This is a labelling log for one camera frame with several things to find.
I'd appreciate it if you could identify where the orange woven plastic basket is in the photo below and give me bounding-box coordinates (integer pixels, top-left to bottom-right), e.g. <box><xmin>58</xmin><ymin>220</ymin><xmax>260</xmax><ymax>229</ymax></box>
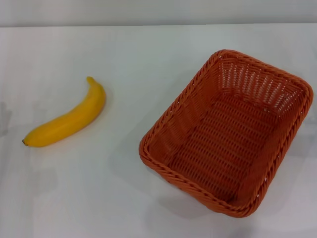
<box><xmin>138</xmin><ymin>49</ymin><xmax>314</xmax><ymax>218</ymax></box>

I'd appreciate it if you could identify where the yellow banana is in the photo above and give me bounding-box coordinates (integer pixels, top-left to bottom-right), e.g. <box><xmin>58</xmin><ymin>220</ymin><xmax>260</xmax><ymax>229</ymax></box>
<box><xmin>22</xmin><ymin>76</ymin><xmax>107</xmax><ymax>148</ymax></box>

